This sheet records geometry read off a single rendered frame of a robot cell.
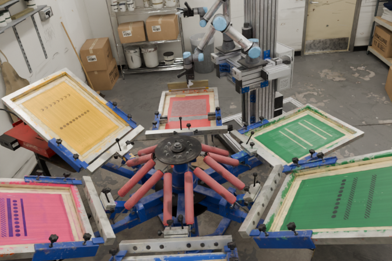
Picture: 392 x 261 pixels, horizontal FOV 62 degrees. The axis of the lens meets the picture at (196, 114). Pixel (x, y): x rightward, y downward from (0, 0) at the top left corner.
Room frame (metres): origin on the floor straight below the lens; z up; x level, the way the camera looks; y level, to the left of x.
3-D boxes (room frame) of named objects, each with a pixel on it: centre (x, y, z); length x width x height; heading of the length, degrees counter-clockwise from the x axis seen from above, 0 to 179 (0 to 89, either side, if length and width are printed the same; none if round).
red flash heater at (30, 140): (2.42, 1.32, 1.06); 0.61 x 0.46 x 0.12; 56
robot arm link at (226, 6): (3.61, -0.45, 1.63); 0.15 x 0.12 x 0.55; 175
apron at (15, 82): (3.36, 1.98, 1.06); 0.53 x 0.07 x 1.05; 176
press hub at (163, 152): (1.63, 0.13, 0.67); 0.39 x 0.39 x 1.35
